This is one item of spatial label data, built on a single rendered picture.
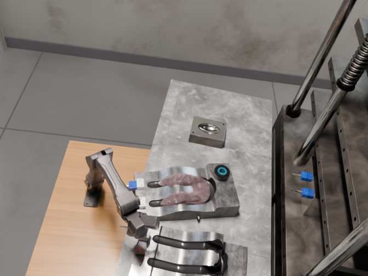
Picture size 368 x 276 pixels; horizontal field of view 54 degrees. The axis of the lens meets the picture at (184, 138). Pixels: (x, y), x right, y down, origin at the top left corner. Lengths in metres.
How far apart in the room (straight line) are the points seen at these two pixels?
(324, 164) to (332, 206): 0.24
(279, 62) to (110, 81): 1.70
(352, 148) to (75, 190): 1.33
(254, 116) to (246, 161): 0.38
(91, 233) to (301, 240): 1.04
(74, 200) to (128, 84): 1.95
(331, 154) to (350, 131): 0.26
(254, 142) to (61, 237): 1.20
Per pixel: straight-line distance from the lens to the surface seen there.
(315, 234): 2.04
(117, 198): 1.41
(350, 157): 1.70
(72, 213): 1.87
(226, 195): 1.83
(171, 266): 1.66
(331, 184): 1.91
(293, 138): 2.38
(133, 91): 3.56
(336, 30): 2.14
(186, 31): 3.60
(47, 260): 1.79
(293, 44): 3.77
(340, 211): 1.85
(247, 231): 1.89
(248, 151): 2.18
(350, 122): 1.86
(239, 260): 1.75
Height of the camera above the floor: 2.43
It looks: 49 degrees down
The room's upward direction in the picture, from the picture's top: 11 degrees clockwise
